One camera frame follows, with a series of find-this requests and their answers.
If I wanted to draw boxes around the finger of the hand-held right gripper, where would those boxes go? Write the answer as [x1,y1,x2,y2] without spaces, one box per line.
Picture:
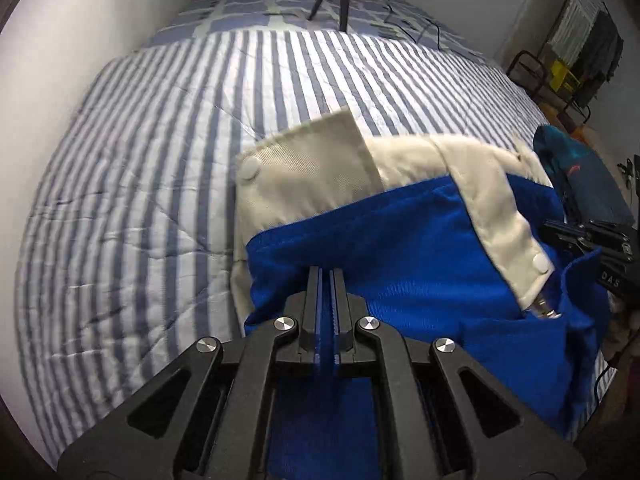
[539,219,601,260]

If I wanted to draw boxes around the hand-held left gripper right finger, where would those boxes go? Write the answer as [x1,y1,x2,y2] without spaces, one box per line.
[329,269,586,480]

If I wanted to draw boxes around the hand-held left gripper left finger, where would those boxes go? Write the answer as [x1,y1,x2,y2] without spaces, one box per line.
[57,266,328,480]

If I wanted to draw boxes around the beige and blue jacket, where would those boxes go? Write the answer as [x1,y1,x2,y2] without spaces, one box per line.
[232,105,613,480]

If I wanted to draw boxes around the black metal clothes rack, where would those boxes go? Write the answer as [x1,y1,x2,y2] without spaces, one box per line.
[507,0,626,123]

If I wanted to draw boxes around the dark hanging clothes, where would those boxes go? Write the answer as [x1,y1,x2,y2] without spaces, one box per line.
[577,10,625,83]

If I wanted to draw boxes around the dark blue folded garment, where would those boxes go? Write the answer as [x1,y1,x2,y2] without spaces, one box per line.
[532,125,636,226]

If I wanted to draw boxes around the yellow box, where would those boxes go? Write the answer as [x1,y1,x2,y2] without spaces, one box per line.
[550,59,581,93]

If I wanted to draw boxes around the blue striped blanket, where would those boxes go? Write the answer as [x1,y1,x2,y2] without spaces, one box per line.
[15,27,616,456]

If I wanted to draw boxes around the striped hanging towel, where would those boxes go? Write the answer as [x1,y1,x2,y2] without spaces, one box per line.
[552,0,606,56]

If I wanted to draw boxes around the blue checked bedsheet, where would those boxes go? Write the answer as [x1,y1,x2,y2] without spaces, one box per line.
[142,0,483,53]

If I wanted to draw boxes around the black ring light cable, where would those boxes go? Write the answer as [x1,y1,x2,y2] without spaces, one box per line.
[382,2,441,46]

